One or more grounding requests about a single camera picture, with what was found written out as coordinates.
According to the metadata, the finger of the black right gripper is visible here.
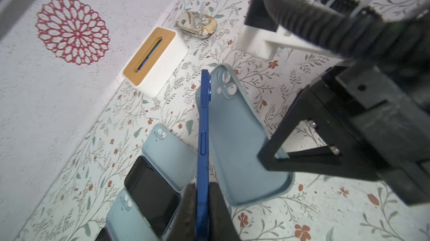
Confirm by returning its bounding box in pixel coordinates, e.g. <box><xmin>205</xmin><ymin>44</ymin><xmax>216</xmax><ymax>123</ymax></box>
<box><xmin>258</xmin><ymin>86</ymin><xmax>379</xmax><ymax>181</ymax></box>

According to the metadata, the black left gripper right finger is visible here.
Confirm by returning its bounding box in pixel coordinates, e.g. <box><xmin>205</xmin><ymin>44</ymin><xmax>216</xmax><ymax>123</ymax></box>
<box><xmin>209</xmin><ymin>182</ymin><xmax>240</xmax><ymax>241</ymax></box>

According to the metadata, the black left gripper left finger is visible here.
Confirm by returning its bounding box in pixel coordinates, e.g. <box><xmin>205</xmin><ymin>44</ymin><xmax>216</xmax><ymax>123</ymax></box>
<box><xmin>166</xmin><ymin>183</ymin><xmax>196</xmax><ymax>241</ymax></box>

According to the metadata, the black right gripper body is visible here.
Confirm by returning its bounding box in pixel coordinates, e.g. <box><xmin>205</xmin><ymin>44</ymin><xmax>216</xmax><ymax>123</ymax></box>
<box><xmin>312</xmin><ymin>19</ymin><xmax>430</xmax><ymax>205</ymax></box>

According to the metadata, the black phone purple back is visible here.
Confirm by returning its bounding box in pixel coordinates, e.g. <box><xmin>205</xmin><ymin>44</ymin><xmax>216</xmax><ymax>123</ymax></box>
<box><xmin>124</xmin><ymin>156</ymin><xmax>181</xmax><ymax>237</ymax></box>

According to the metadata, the pale blue phone case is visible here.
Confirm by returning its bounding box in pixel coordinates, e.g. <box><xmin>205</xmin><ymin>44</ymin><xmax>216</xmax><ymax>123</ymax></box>
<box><xmin>142</xmin><ymin>124</ymin><xmax>197</xmax><ymax>193</ymax></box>

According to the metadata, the light blue phone case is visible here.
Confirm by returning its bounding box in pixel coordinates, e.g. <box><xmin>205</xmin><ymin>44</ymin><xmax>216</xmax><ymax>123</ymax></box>
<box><xmin>207</xmin><ymin>64</ymin><xmax>295</xmax><ymax>206</ymax></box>

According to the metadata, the black phone blue frame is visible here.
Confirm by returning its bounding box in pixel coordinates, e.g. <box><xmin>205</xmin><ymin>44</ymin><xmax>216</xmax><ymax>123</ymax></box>
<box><xmin>195</xmin><ymin>70</ymin><xmax>211</xmax><ymax>241</ymax></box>

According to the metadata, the black phone pale green case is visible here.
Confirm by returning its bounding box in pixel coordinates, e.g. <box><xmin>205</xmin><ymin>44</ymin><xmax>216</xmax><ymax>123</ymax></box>
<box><xmin>95</xmin><ymin>227</ymin><xmax>112</xmax><ymax>241</ymax></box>

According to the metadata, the map print glasses case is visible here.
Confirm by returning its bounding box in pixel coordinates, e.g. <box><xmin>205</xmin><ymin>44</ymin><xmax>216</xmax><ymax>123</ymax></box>
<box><xmin>176</xmin><ymin>11</ymin><xmax>217</xmax><ymax>39</ymax></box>

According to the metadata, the white tissue box wooden lid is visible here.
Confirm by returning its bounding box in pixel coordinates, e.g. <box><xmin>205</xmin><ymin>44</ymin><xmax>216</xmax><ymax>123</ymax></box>
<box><xmin>122</xmin><ymin>27</ymin><xmax>189</xmax><ymax>98</ymax></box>

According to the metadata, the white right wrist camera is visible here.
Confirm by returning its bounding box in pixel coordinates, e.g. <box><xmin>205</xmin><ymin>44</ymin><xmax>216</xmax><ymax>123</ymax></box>
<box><xmin>235</xmin><ymin>0</ymin><xmax>336</xmax><ymax>60</ymax></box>

